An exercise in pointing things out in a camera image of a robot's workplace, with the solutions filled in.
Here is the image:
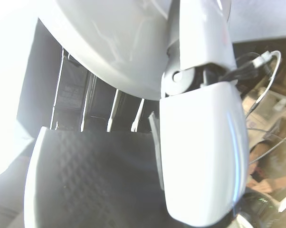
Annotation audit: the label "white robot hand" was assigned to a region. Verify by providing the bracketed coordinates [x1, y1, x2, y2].
[23, 0, 250, 228]

